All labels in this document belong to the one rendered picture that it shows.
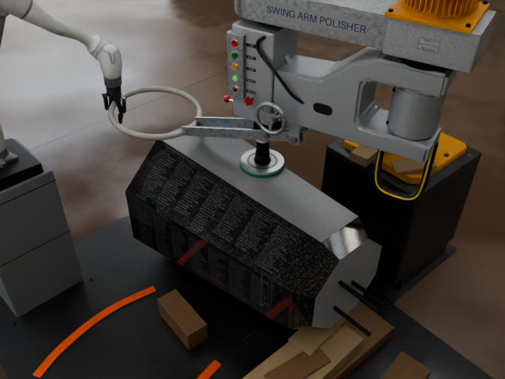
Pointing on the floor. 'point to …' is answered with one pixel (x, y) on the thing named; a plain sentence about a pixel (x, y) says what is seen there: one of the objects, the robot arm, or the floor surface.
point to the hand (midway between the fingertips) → (116, 117)
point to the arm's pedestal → (34, 243)
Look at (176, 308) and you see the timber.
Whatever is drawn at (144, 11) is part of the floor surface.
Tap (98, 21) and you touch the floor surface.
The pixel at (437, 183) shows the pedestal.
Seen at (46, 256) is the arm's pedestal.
